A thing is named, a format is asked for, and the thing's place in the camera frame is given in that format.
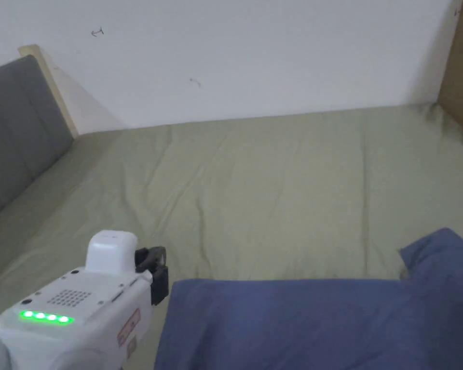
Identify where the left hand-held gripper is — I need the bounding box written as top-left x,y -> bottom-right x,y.
0,230 -> 170,370

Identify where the bed with pale green sheet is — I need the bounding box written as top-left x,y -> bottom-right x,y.
0,102 -> 463,370

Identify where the dark blue shirt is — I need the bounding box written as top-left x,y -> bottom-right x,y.
153,227 -> 463,370

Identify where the grey padded headboard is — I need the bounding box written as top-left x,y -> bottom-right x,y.
0,44 -> 80,226

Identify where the brown cardboard carton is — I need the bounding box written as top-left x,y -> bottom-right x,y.
435,0 -> 463,142

